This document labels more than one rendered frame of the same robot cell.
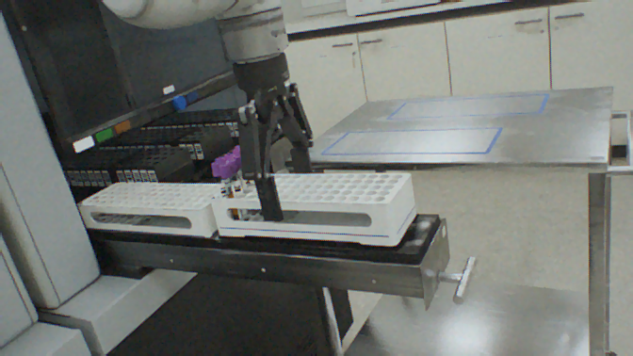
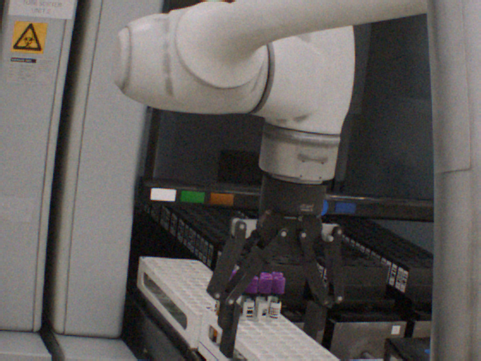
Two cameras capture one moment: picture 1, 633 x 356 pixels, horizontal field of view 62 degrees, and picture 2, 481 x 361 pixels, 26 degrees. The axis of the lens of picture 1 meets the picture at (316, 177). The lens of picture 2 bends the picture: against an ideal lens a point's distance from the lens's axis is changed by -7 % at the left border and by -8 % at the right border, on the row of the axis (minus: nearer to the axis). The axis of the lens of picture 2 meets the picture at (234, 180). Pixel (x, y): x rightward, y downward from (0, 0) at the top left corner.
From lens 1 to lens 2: 79 cm
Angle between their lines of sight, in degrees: 39
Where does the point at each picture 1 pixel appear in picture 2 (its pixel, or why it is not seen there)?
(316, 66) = not seen: outside the picture
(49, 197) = (105, 229)
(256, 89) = (265, 207)
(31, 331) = (27, 334)
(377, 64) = not seen: outside the picture
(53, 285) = (65, 311)
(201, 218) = (193, 323)
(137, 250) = (147, 328)
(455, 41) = not seen: outside the picture
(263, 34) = (288, 153)
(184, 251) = (167, 349)
